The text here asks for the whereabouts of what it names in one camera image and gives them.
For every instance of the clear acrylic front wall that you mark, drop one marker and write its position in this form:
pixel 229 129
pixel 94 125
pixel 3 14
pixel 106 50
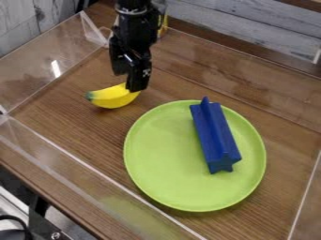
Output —
pixel 105 207

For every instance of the clear acrylic corner bracket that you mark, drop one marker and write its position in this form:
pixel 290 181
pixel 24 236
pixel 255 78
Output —
pixel 97 35

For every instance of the green round plate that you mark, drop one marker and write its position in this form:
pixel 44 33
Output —
pixel 167 164

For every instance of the yellow toy banana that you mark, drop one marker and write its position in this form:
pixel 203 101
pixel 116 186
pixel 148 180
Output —
pixel 113 97

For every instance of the black metal table bracket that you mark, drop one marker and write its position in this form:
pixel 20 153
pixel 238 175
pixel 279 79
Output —
pixel 45 230

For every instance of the yellow labelled tin can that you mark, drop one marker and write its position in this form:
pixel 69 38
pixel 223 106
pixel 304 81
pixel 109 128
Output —
pixel 161 4

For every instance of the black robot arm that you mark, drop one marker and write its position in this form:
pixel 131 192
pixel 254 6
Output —
pixel 135 4

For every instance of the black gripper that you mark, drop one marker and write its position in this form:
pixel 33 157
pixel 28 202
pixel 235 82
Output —
pixel 135 34

